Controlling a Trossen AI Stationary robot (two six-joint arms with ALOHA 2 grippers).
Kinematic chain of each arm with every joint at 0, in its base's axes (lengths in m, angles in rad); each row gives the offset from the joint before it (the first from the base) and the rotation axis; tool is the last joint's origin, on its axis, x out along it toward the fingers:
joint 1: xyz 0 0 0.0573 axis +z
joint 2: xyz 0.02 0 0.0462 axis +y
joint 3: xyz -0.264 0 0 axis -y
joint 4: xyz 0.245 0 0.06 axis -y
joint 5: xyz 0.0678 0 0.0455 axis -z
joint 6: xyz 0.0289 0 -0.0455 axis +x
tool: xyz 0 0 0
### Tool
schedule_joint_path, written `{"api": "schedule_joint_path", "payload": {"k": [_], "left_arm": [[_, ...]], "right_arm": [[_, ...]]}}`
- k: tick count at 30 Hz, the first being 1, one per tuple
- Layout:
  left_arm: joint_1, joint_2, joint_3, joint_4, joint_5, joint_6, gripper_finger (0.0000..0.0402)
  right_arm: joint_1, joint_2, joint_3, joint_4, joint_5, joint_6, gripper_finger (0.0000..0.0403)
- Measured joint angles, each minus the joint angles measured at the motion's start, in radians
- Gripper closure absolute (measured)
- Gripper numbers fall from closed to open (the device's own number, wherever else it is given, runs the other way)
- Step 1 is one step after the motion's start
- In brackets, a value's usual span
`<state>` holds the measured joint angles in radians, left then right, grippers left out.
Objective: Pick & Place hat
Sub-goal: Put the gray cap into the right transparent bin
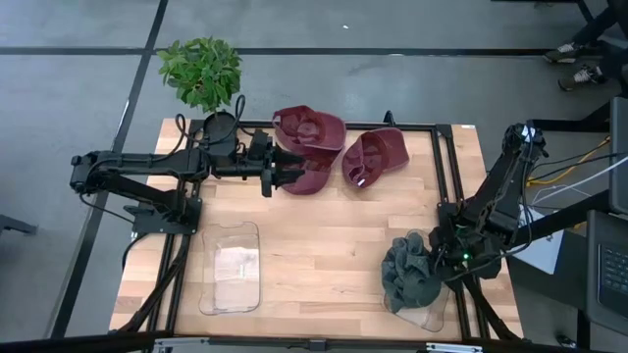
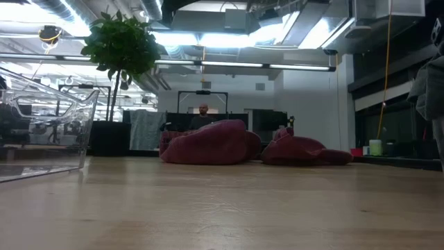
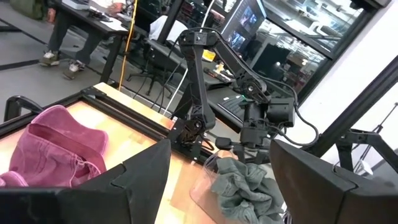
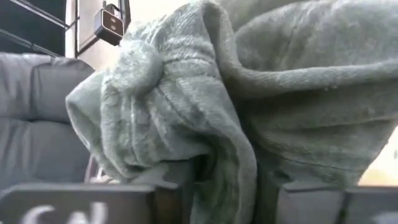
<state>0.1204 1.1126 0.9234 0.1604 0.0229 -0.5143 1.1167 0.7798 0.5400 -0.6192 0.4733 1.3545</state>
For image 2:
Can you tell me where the black ceiling cable reel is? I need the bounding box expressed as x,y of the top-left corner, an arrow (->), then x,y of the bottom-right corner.
38,25 -> 63,45

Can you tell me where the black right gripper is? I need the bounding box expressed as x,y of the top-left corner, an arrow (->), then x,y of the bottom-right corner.
431,15 -> 444,56

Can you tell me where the white ventilation box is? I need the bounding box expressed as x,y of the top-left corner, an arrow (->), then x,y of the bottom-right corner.
353,0 -> 426,20

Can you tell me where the person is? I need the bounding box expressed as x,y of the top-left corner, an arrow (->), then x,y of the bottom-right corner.
188,103 -> 219,131

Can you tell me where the long linear ceiling light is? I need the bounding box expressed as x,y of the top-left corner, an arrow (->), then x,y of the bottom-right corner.
0,51 -> 336,73

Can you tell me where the gray fabric cover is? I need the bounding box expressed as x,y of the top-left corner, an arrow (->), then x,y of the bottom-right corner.
129,110 -> 167,151

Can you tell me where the clear plastic bin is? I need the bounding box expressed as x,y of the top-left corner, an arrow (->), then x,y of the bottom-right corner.
0,67 -> 101,184

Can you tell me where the dark green cloth pile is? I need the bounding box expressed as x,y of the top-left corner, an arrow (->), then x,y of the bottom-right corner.
407,55 -> 444,122

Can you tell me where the black screen panel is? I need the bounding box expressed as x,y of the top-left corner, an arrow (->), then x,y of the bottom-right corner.
248,109 -> 289,132

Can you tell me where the potted green plant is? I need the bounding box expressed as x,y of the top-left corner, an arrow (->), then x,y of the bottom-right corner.
80,9 -> 163,157

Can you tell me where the pale green cup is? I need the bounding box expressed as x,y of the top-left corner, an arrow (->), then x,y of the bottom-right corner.
368,139 -> 383,157

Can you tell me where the yellow hanging cord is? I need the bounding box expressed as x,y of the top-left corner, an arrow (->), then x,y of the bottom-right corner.
376,0 -> 393,140

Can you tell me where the silver air duct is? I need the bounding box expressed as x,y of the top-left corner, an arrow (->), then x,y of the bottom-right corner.
140,0 -> 164,22

